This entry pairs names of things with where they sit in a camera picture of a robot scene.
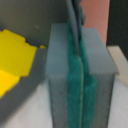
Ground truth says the yellow toy cheese wedge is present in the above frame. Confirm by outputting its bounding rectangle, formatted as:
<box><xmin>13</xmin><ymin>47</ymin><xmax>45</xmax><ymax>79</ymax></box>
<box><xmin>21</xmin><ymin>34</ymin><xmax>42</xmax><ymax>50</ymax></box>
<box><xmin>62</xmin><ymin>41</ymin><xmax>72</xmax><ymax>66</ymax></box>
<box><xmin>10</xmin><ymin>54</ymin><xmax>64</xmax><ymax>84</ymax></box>
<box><xmin>0</xmin><ymin>29</ymin><xmax>45</xmax><ymax>98</ymax></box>

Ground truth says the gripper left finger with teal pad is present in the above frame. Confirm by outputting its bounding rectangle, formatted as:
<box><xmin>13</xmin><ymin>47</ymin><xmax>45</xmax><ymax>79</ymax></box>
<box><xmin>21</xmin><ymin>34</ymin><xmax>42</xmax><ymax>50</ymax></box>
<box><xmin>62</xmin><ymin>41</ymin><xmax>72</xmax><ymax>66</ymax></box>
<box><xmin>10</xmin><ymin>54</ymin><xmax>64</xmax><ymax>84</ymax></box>
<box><xmin>44</xmin><ymin>21</ymin><xmax>83</xmax><ymax>128</ymax></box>

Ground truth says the grey toy frying pan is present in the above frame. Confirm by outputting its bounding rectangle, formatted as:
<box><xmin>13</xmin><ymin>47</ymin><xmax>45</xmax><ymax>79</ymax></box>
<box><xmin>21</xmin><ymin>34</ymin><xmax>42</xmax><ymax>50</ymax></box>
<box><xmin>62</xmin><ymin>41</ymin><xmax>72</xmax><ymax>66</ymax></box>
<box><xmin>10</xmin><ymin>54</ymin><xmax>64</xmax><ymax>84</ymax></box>
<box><xmin>0</xmin><ymin>0</ymin><xmax>85</xmax><ymax>120</ymax></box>

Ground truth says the pink toy stove board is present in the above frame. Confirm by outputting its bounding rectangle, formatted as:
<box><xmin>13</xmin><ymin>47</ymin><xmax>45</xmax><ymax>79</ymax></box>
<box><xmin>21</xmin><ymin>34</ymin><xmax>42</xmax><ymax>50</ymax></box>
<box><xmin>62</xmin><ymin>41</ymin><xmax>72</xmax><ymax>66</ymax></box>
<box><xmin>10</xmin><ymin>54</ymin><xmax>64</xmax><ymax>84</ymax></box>
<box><xmin>80</xmin><ymin>0</ymin><xmax>110</xmax><ymax>43</ymax></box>

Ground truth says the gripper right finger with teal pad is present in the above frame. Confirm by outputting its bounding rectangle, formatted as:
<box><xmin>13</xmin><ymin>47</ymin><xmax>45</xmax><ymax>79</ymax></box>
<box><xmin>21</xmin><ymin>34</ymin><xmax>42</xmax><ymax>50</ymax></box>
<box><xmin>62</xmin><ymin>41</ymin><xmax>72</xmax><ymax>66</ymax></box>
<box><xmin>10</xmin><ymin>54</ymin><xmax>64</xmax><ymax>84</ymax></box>
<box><xmin>79</xmin><ymin>26</ymin><xmax>120</xmax><ymax>128</ymax></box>

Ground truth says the beige striped placemat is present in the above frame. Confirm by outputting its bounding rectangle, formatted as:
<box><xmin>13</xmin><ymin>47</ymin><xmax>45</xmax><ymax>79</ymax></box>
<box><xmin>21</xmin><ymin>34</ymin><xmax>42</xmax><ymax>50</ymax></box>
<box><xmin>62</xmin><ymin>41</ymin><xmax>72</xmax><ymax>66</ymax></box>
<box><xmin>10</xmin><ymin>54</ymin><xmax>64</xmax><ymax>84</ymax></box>
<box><xmin>108</xmin><ymin>46</ymin><xmax>128</xmax><ymax>128</ymax></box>

